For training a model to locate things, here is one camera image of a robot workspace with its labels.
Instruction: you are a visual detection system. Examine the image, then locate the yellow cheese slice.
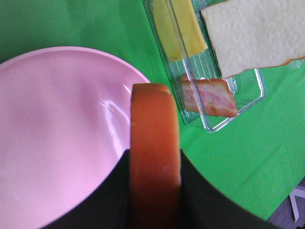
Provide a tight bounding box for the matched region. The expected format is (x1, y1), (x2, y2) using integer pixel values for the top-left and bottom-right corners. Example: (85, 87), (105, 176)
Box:
(153, 0), (208, 62)

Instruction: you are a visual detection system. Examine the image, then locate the toast bread slice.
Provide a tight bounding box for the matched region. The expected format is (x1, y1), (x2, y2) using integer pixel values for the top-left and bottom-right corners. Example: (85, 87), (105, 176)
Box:
(129, 83), (181, 229)
(201, 0), (305, 79)

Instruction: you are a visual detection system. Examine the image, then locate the right clear plastic container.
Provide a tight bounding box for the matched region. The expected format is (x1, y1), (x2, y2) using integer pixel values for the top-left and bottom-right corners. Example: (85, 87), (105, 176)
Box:
(144, 0), (266, 133)

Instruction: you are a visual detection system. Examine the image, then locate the white metal frame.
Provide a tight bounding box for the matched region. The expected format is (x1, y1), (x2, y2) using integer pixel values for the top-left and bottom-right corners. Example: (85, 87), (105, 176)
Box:
(289, 186), (305, 222)

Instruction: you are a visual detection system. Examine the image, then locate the bacon strip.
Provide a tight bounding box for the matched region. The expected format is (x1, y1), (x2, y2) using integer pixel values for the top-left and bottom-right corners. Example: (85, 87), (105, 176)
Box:
(180, 74), (238, 117)

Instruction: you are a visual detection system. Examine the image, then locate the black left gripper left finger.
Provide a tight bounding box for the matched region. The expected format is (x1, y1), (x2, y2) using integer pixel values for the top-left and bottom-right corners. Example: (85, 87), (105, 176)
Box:
(44, 150), (130, 229)

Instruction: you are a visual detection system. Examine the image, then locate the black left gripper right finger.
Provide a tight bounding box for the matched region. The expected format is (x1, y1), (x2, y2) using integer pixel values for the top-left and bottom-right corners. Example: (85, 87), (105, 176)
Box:
(180, 150), (278, 229)

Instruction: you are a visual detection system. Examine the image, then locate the pink round plate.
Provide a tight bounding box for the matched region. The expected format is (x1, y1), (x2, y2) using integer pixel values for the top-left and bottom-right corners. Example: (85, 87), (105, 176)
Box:
(0, 46), (148, 229)

